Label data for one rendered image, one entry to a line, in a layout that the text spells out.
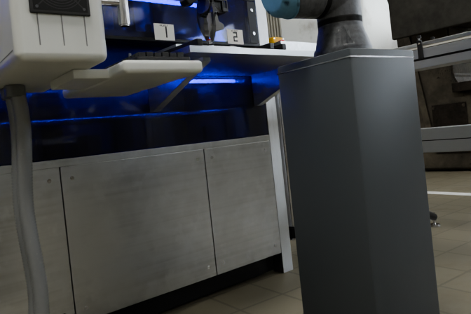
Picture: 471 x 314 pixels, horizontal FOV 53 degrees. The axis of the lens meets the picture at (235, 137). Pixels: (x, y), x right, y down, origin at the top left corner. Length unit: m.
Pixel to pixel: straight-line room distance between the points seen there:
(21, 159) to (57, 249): 0.40
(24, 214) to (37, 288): 0.18
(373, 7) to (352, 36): 8.23
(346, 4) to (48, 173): 0.98
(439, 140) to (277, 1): 1.47
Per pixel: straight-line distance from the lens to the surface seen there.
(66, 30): 1.00
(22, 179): 1.26
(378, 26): 9.46
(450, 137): 2.43
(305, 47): 1.68
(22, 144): 1.26
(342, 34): 1.23
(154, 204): 1.68
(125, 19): 1.06
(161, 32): 1.76
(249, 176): 1.94
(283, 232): 2.09
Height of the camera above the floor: 0.62
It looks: level
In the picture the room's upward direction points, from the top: 6 degrees counter-clockwise
